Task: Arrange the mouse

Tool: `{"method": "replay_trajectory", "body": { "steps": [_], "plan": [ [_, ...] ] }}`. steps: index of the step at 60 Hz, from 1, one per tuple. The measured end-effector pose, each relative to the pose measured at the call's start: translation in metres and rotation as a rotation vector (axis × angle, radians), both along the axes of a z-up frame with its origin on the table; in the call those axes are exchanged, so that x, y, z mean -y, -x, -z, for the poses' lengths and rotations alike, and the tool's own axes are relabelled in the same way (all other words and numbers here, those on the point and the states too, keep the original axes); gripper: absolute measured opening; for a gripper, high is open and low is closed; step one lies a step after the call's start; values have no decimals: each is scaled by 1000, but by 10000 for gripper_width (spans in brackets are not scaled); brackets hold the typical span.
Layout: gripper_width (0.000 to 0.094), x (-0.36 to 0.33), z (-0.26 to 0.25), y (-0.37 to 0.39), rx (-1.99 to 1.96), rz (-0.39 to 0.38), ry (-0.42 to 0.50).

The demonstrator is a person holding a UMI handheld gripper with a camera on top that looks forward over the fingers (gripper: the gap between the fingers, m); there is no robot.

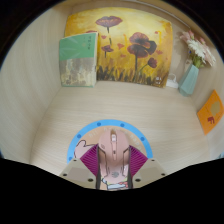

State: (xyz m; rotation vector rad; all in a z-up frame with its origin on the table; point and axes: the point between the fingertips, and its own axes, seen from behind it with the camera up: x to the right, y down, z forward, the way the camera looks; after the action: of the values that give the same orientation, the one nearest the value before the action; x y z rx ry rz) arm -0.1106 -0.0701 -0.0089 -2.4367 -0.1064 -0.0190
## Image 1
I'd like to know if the green and beige book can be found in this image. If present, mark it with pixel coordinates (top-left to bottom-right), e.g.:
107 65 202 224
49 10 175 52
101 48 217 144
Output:
59 31 99 88

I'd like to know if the pink and white flower bouquet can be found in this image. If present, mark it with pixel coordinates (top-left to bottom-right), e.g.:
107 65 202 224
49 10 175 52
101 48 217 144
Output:
179 29 217 69

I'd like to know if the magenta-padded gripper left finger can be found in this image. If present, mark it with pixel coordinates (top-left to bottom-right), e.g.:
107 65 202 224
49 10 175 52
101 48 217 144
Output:
59 143 100 190

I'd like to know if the yellow poppy flower painting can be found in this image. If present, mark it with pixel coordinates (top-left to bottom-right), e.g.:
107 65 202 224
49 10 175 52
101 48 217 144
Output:
64 7 174 89

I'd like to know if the teal faceted vase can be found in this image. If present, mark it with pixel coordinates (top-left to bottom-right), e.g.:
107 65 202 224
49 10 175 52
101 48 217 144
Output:
178 63 200 98

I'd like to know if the pink computer mouse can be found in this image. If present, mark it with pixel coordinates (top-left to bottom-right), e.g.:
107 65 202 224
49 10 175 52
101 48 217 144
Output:
96 129 133 190

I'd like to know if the round blue-rimmed cartoon mouse pad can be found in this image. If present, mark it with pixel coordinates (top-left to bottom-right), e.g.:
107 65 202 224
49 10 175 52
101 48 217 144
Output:
66 119 154 192

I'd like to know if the orange book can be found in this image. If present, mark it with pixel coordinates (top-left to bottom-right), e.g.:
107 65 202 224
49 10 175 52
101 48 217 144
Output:
196 89 224 136

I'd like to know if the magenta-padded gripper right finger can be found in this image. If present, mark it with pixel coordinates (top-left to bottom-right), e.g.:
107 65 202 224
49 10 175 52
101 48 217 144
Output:
127 144 168 190

